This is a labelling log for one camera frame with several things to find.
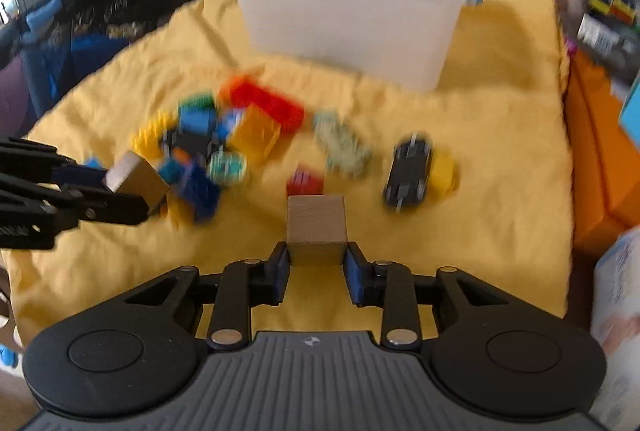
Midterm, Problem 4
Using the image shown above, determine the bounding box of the black blue toy vehicle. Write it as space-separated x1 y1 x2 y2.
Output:
158 108 244 162

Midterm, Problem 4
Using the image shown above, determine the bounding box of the wooden cube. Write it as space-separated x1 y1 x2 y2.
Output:
103 151 169 212
286 195 348 267

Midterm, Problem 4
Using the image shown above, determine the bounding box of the dark blue toy brick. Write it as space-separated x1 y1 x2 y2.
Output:
178 162 221 221

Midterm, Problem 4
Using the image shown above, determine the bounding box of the red die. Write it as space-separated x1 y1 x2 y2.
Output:
286 166 324 197

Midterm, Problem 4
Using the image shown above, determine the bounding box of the small yellow toy brick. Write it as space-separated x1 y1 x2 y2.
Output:
228 104 281 166

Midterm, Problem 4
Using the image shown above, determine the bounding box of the orange box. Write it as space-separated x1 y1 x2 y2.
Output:
564 51 639 257

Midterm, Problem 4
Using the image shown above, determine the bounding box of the light blue box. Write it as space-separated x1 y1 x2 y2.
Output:
618 76 640 148

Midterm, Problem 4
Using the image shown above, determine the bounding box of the yellow cloth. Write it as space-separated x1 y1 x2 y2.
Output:
4 0 573 341

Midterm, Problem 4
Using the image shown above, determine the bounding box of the red toy block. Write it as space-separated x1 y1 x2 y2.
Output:
218 75 305 134

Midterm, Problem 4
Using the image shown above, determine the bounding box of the black toy car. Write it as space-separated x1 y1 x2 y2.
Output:
383 132 433 211

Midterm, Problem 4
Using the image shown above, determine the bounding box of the green round toy piece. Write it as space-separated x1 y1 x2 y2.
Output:
178 92 216 112

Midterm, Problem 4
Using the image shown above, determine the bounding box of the pale green toy piece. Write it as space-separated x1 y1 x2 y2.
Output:
312 110 372 178

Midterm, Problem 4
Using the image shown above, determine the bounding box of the large yellow toy brick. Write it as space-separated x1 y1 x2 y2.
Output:
131 110 178 160

